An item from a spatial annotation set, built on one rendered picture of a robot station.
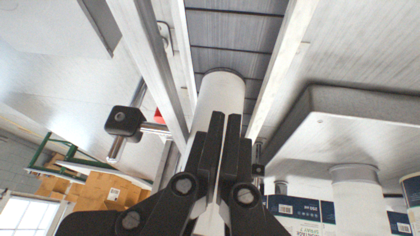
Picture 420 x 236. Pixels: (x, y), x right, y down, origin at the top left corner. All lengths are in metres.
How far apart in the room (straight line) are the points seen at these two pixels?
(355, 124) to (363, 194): 0.18
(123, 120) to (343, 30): 0.24
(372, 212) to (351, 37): 0.31
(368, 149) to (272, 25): 0.29
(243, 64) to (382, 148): 0.28
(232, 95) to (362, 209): 0.34
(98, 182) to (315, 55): 2.09
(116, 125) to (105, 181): 1.95
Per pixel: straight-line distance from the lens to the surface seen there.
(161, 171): 0.55
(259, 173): 0.47
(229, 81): 0.21
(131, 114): 0.20
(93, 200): 2.16
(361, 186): 0.48
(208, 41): 0.20
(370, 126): 0.34
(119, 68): 0.37
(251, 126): 0.25
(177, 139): 0.19
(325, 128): 0.33
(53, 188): 4.64
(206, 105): 0.19
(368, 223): 0.47
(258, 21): 0.18
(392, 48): 0.30
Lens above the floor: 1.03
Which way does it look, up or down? 28 degrees down
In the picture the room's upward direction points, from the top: 169 degrees counter-clockwise
